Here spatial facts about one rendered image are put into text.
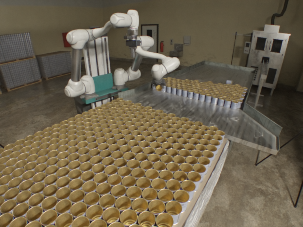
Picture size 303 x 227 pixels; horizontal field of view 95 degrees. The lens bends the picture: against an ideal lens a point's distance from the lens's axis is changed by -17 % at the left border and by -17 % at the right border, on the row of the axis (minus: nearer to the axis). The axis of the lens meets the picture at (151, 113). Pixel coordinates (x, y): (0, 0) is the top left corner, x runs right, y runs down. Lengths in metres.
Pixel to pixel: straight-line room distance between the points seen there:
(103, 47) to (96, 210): 1.97
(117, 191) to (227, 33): 7.42
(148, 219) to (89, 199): 0.27
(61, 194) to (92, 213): 0.18
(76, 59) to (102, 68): 0.66
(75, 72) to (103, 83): 0.59
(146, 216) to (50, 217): 0.41
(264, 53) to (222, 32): 2.37
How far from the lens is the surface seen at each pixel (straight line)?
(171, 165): 0.92
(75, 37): 1.71
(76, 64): 1.85
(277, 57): 6.20
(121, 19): 1.35
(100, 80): 2.32
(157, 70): 1.48
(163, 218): 0.75
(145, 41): 1.96
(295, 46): 7.69
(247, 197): 2.45
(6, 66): 7.72
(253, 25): 7.64
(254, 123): 1.66
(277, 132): 1.56
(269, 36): 6.15
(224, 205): 2.26
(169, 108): 1.65
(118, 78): 2.30
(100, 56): 2.37
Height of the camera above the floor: 1.80
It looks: 28 degrees down
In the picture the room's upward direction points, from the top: straight up
